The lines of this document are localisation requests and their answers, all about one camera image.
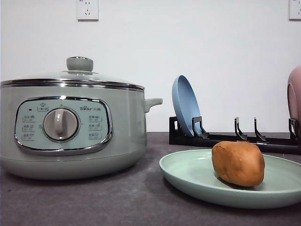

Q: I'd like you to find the green plate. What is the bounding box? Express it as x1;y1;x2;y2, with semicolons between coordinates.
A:
159;149;301;209

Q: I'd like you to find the glass steamer lid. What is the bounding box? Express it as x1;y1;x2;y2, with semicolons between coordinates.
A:
0;56;144;90

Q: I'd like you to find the brown potato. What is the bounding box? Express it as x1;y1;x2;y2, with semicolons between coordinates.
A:
212;141;265;187

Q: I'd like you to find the blue plate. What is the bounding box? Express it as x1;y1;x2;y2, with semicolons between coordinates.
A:
172;75;201;136

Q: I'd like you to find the green electric steamer pot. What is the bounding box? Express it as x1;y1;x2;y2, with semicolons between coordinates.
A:
0;78;162;180

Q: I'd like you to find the black plate rack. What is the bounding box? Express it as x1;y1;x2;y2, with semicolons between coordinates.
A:
169;116;301;154

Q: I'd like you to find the pink plate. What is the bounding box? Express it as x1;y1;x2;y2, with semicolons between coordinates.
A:
287;65;301;122

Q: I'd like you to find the white wall socket left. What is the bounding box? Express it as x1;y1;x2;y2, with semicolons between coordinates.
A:
77;0;99;23

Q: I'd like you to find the white wall socket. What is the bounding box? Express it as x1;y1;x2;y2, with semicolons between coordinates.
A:
286;0;301;23
77;0;99;23

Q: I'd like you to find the white wall socket right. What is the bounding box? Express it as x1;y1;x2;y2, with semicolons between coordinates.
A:
286;0;301;23

